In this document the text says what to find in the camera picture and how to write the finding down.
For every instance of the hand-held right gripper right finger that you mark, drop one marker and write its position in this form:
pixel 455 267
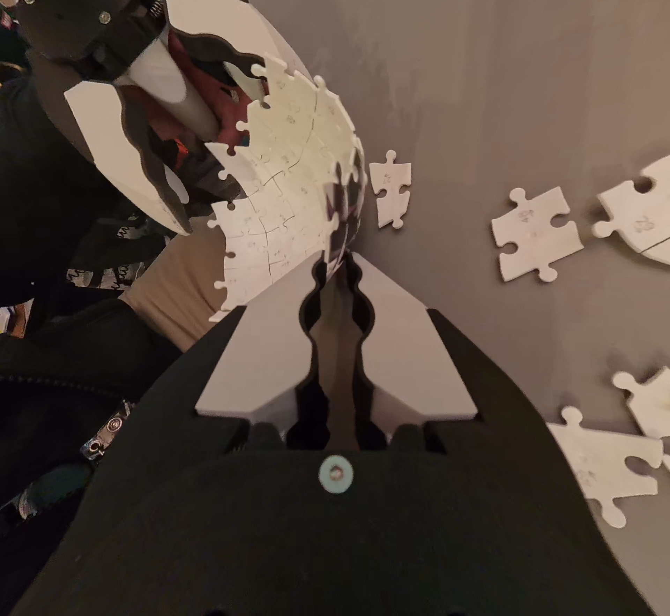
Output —
pixel 418 365

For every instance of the row of white puzzle pieces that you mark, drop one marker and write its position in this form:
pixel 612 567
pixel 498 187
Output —
pixel 534 234

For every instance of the person's black jacket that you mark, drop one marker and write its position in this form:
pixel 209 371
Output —
pixel 78 354

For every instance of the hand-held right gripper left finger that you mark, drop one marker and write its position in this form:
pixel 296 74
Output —
pixel 256 359

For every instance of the partly built puzzle ball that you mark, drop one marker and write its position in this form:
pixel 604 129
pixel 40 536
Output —
pixel 293 155

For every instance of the metal badge clip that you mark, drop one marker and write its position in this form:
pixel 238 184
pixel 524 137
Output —
pixel 112 423

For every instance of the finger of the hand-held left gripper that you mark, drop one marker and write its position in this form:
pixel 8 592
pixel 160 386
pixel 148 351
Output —
pixel 99 124
pixel 220 14

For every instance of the person's beige trousers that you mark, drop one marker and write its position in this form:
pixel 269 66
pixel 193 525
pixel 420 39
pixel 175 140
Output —
pixel 172 291

